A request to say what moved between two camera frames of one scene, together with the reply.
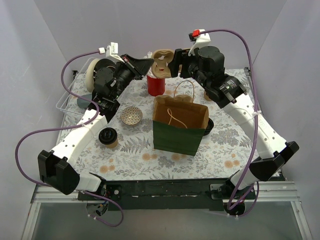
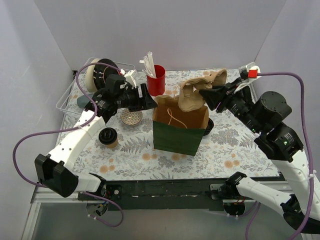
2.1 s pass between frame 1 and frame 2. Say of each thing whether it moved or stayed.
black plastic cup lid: stayed
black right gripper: moved
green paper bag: stayed
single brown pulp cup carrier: moved
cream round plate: stayed
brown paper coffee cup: stayed
